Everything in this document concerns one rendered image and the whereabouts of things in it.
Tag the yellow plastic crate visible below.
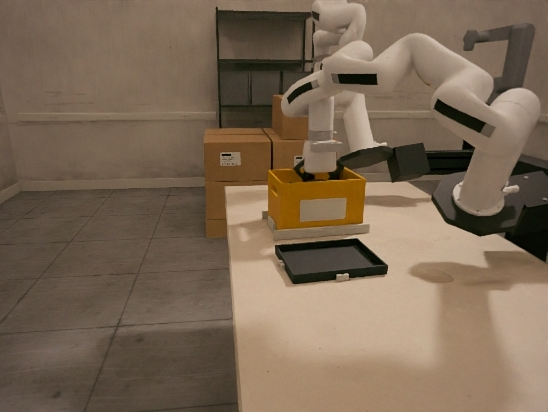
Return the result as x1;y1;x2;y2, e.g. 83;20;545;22
268;167;366;230

